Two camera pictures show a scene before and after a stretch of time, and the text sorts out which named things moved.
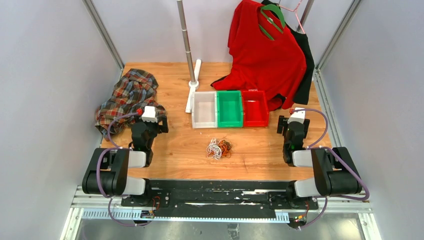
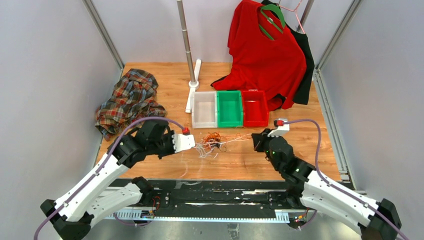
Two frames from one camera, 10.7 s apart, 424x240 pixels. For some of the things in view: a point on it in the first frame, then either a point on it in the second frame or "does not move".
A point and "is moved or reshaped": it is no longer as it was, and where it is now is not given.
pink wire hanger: [294, 10] does not move
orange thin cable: [225, 146] -> [214, 136]
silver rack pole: [180, 5] does not move
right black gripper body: [283, 125] -> [262, 145]
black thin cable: [228, 152] is moved or reshaped
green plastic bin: [229, 109] does not move
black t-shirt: [301, 94] does not move
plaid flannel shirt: [136, 90] does not move
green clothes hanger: [274, 7] does not move
